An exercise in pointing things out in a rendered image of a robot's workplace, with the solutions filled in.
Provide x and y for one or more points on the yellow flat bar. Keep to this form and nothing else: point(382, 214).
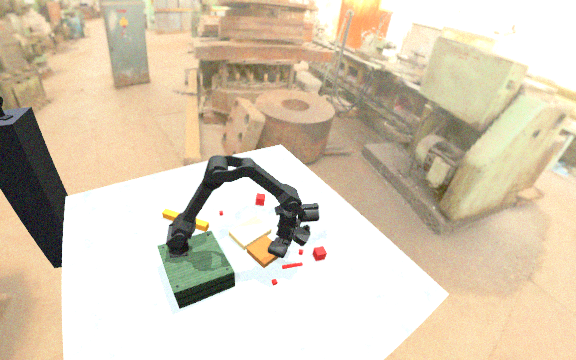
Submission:
point(171, 215)

